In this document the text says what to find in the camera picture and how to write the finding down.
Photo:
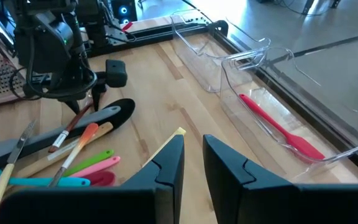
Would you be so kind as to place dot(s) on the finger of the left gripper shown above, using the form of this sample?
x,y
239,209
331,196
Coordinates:
x,y
117,73
72,105

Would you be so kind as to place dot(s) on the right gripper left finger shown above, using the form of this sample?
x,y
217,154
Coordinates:
x,y
104,205

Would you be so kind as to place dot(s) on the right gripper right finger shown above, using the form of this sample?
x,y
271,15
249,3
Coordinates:
x,y
275,205

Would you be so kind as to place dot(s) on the red silicone spatula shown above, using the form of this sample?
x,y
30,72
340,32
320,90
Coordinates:
x,y
303,146

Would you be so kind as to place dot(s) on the blue silicone spatula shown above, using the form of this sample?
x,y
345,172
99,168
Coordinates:
x,y
26,182

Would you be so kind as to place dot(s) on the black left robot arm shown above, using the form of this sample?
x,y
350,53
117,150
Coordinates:
x,y
89,18

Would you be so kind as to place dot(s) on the pink silicone spatula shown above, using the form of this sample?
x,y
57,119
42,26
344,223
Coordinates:
x,y
104,164

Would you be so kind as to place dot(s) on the red object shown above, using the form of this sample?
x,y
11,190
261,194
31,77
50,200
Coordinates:
x,y
127,26

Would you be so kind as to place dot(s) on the green silicone spatula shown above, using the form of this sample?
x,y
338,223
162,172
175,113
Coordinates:
x,y
98,157

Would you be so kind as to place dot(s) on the computer tower blue fans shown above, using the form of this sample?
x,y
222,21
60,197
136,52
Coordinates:
x,y
123,11

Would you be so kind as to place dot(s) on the clear plastic bin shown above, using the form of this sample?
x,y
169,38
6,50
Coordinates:
x,y
259,130
197,62

